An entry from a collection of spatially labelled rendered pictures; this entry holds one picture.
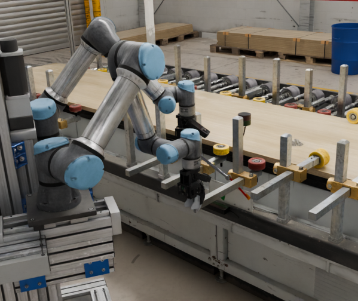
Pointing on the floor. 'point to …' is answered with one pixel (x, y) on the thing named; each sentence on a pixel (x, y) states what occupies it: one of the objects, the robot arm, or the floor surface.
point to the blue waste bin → (349, 46)
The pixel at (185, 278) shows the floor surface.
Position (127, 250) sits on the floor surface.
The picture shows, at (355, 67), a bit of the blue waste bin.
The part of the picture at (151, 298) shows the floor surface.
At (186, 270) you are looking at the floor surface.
